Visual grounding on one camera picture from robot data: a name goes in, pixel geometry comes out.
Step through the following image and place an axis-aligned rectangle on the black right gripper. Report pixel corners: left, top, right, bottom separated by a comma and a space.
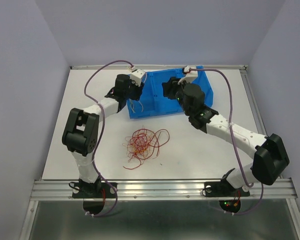
162, 76, 192, 117

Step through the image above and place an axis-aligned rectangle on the red wire bundle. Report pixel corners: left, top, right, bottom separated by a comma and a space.
121, 127, 171, 171

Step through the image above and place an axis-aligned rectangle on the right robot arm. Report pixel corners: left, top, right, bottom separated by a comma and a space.
162, 77, 290, 197

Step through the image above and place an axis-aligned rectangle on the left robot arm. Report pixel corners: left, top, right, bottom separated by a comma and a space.
61, 69, 147, 199

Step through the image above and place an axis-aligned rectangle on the blue three-compartment plastic bin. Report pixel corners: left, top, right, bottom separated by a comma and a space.
126, 65, 215, 121

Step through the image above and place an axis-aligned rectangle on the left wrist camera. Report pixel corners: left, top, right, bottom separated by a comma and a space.
130, 66, 147, 87

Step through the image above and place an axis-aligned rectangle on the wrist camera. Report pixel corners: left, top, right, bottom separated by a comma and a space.
178, 65, 198, 85
130, 66, 147, 87

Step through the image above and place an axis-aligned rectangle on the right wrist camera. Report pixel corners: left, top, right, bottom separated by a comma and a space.
178, 65, 198, 85

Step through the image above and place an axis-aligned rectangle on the aluminium front mounting rail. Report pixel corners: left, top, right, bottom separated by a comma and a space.
30, 178, 298, 201

